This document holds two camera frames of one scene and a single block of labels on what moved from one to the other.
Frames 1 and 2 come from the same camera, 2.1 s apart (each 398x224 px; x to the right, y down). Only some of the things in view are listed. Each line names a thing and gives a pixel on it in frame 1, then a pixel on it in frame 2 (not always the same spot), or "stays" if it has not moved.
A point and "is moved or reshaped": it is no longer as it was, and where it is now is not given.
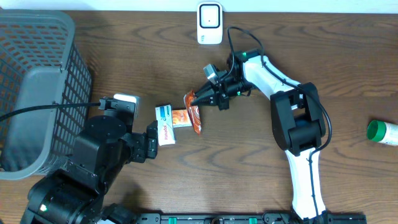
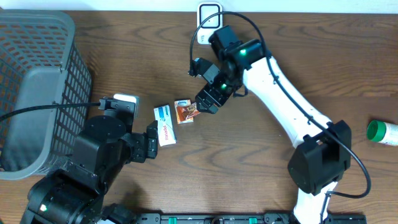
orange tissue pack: [181, 118] is moved or reshaped
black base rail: [250, 218] stays
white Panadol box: [165, 125] stays
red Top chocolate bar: [193, 111] is moved or reshaped
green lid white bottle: [379, 131] stays
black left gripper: [137, 140] stays
